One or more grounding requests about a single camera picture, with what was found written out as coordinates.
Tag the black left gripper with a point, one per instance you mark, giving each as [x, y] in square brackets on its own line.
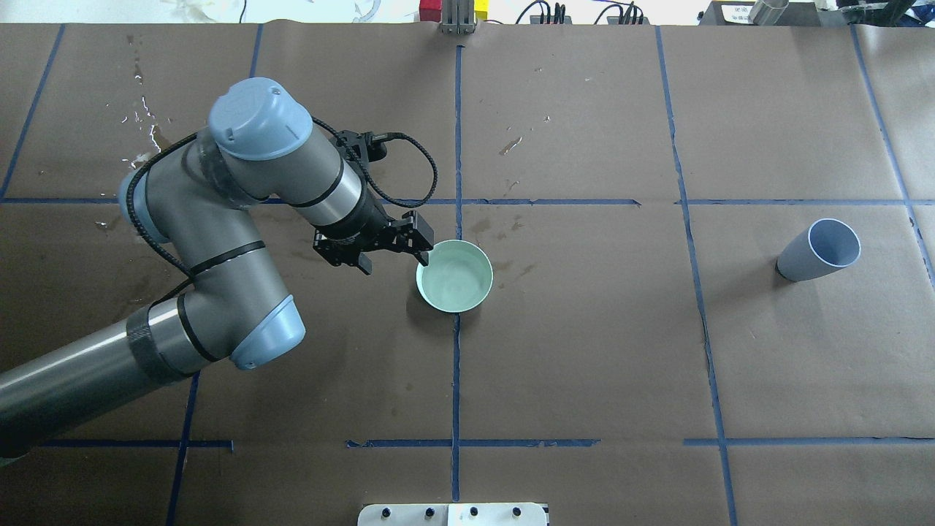
[363, 222]

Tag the mint green bowl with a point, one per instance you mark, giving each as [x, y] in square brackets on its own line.
[458, 277]

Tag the light blue plastic cup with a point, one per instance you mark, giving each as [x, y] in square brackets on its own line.
[827, 246]

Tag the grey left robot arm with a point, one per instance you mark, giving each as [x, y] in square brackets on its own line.
[191, 205]

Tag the red blue yellow blocks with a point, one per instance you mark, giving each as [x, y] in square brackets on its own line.
[430, 10]

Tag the small steel cup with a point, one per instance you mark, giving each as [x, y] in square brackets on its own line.
[767, 12]

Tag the aluminium frame post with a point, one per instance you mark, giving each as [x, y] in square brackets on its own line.
[458, 17]

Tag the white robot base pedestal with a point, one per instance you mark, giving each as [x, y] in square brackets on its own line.
[510, 513]

